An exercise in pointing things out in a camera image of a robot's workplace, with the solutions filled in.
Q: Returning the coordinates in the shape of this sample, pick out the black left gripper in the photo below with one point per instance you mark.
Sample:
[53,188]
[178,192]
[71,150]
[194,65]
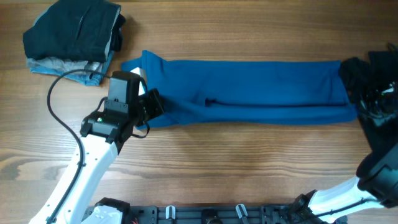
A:
[153,96]

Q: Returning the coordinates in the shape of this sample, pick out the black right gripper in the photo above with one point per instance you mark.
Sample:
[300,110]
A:
[365,94]

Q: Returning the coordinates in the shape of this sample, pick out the blue polo shirt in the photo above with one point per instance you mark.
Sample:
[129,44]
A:
[291,93]

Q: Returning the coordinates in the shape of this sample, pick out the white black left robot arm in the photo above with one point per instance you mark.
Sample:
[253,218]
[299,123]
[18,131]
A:
[103,134]

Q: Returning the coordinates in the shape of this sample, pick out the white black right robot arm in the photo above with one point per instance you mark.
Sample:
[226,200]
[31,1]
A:
[375,182]

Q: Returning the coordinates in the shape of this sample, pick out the folded light blue jeans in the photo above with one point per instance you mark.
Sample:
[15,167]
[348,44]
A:
[91,79]

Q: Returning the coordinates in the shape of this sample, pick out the folded grey garment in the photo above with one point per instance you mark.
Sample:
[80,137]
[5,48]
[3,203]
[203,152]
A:
[56,66]

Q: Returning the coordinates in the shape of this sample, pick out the folded black garment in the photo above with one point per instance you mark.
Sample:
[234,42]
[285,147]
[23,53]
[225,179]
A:
[76,30]

